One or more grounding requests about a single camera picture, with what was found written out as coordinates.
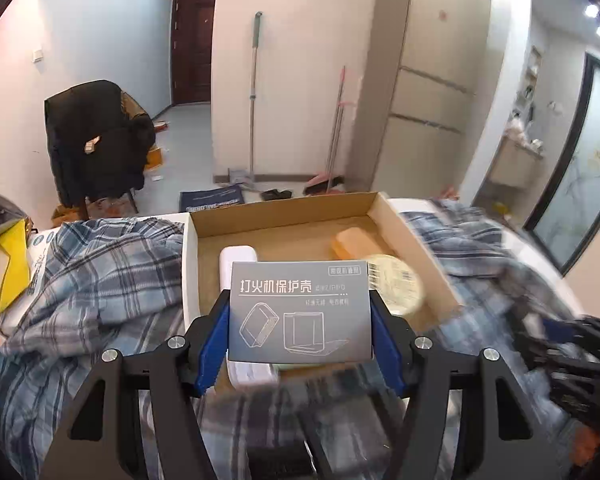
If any yellow bag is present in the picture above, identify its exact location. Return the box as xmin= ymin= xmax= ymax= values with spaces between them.
xmin=0 ymin=217 xmax=31 ymax=323

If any white charger adapter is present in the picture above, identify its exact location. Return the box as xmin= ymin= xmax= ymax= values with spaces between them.
xmin=219 ymin=245 xmax=259 ymax=292

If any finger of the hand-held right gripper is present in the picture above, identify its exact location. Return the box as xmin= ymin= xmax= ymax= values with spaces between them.
xmin=540 ymin=312 xmax=600 ymax=348
xmin=527 ymin=342 xmax=600 ymax=376

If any chair with black jacket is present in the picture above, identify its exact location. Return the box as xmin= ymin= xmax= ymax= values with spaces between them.
xmin=44 ymin=80 xmax=157 ymax=208

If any blue plaid cloth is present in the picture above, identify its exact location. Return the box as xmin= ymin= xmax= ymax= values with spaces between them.
xmin=0 ymin=197 xmax=600 ymax=480

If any beige vanity cabinet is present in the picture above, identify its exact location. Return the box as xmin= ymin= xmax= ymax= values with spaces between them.
xmin=490 ymin=135 xmax=543 ymax=191

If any beige refrigerator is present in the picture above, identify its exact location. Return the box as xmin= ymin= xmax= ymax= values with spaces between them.
xmin=370 ymin=0 xmax=493 ymax=196

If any wall mirror cabinet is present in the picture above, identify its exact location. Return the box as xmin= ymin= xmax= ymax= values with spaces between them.
xmin=522 ymin=45 xmax=543 ymax=91

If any grey mop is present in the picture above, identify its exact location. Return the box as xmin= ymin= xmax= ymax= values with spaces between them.
xmin=227 ymin=11 xmax=263 ymax=193

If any dark brown door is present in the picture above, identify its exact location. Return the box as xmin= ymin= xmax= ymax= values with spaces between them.
xmin=171 ymin=0 xmax=217 ymax=107

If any red handled broom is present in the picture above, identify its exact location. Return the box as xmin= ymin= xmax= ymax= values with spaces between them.
xmin=304 ymin=66 xmax=348 ymax=196

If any orange soap bar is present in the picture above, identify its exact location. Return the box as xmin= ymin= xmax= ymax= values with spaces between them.
xmin=331 ymin=227 xmax=398 ymax=266

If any person's right hand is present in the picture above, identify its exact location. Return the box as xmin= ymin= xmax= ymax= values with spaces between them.
xmin=570 ymin=422 xmax=600 ymax=466

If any white blue printed box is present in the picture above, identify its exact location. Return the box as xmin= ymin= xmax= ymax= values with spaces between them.
xmin=26 ymin=225 xmax=63 ymax=297

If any grey cardboard box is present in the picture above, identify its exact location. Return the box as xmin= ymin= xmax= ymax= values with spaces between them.
xmin=227 ymin=260 xmax=373 ymax=363

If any blue doormat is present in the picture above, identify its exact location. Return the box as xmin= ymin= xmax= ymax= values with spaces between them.
xmin=179 ymin=184 xmax=246 ymax=213

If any wooden chair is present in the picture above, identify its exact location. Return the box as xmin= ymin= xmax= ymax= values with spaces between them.
xmin=77 ymin=89 xmax=150 ymax=218

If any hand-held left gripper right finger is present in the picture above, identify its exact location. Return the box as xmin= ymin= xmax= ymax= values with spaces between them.
xmin=369 ymin=290 xmax=556 ymax=480

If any round cream jar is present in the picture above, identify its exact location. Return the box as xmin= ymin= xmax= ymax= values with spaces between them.
xmin=365 ymin=255 xmax=425 ymax=317

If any brown cardboard box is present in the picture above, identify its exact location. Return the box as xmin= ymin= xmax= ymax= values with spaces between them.
xmin=50 ymin=204 xmax=83 ymax=226

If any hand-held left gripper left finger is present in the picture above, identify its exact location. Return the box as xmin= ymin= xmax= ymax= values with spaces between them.
xmin=50 ymin=287 xmax=231 ymax=480

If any black framed glass door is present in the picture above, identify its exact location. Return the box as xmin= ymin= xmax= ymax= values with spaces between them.
xmin=522 ymin=52 xmax=600 ymax=273

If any white plastic box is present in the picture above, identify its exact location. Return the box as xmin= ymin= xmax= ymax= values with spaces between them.
xmin=227 ymin=361 xmax=280 ymax=392

